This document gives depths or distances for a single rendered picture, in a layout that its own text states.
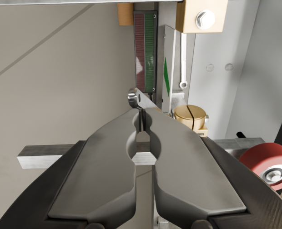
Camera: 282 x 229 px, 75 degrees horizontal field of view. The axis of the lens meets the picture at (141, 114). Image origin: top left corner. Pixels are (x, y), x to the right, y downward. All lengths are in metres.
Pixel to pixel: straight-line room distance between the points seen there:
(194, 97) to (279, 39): 0.23
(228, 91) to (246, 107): 0.07
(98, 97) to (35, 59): 0.42
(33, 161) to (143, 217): 1.84
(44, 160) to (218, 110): 0.47
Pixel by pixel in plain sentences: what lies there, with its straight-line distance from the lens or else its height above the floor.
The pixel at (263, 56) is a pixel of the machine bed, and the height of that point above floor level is 0.69.
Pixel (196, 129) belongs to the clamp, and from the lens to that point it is 0.29.
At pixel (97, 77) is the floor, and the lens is 1.18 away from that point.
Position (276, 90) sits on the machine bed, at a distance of 0.47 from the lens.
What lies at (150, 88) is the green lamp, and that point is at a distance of 0.43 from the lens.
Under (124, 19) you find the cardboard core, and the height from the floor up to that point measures 0.08.
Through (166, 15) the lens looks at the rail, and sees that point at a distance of 0.40.
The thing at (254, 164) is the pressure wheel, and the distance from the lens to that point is 0.33.
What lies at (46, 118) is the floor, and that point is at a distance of 1.43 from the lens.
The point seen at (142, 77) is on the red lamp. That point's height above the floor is 0.70.
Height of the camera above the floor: 1.10
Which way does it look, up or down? 60 degrees down
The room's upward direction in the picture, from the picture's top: 177 degrees clockwise
